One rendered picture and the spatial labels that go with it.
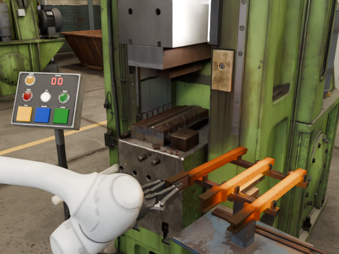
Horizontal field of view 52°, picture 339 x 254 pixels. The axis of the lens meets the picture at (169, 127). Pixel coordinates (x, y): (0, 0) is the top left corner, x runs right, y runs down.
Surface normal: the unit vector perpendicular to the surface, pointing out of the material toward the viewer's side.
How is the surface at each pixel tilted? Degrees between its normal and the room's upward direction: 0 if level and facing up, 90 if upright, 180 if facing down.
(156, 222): 90
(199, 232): 0
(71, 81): 60
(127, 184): 49
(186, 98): 90
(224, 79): 90
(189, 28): 90
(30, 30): 79
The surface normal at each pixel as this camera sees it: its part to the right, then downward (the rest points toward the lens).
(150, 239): -0.57, 0.28
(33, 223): 0.00, -0.94
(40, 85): -0.15, -0.18
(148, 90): 0.82, 0.19
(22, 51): 0.65, 0.26
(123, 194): 0.64, -0.49
